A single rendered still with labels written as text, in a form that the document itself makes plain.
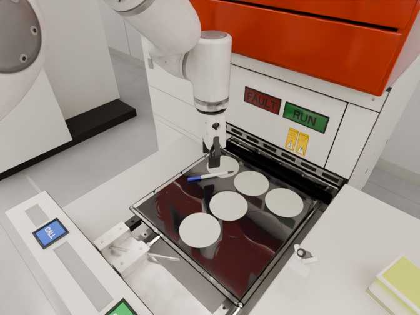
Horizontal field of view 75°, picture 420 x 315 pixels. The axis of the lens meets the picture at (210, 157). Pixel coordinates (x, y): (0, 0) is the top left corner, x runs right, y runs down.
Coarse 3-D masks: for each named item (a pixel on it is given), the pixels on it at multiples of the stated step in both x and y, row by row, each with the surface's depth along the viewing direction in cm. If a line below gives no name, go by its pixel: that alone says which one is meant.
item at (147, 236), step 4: (148, 228) 73; (144, 232) 72; (148, 232) 72; (152, 232) 72; (140, 236) 71; (144, 236) 71; (148, 236) 72; (152, 236) 73; (156, 236) 75; (140, 240) 71; (144, 240) 71; (148, 240) 72
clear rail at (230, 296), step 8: (144, 216) 70; (152, 224) 68; (160, 232) 66; (168, 240) 65; (176, 248) 63; (184, 256) 61; (192, 264) 60; (200, 272) 59; (208, 272) 59; (208, 280) 58; (216, 280) 57; (216, 288) 57; (224, 288) 56; (232, 296) 55; (240, 304) 54
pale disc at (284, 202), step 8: (272, 192) 76; (280, 192) 76; (288, 192) 76; (272, 200) 74; (280, 200) 74; (288, 200) 74; (296, 200) 74; (272, 208) 72; (280, 208) 72; (288, 208) 72; (296, 208) 72; (288, 216) 70
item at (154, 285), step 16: (128, 240) 67; (112, 256) 64; (144, 272) 61; (160, 272) 61; (144, 288) 58; (160, 288) 58; (176, 288) 58; (160, 304) 56; (176, 304) 56; (192, 304) 56
